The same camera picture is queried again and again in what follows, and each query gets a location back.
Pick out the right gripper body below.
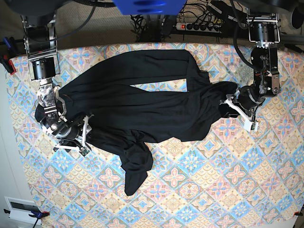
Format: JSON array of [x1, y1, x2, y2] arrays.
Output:
[[56, 124, 92, 142]]

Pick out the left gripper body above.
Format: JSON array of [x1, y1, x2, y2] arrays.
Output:
[[238, 86, 263, 110]]

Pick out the black t-shirt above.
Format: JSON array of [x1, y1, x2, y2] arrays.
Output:
[[59, 49, 237, 196]]

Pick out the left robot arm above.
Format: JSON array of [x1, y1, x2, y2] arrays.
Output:
[[230, 0, 281, 111]]

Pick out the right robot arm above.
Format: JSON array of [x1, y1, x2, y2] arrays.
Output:
[[21, 11, 91, 145]]

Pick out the patterned tablecloth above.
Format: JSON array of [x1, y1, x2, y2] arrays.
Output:
[[5, 51, 304, 228]]

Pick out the blue orange clamp bottom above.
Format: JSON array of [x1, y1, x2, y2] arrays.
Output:
[[4, 209, 50, 228]]

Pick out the blue orange clamp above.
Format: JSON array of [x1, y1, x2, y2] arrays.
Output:
[[4, 209, 50, 228], [0, 37, 18, 75]]

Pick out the white power strip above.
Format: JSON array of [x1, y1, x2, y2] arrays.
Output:
[[175, 22, 220, 33]]

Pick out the blue orange clamp left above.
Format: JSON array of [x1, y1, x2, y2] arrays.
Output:
[[0, 37, 18, 75]]

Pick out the white camera bracket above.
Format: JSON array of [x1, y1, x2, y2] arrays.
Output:
[[52, 115, 93, 157], [219, 88, 259, 132]]

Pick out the white wall panel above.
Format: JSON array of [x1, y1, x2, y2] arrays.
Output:
[[4, 196, 38, 224]]

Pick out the blue mount plate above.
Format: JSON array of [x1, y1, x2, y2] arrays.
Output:
[[113, 0, 186, 15]]

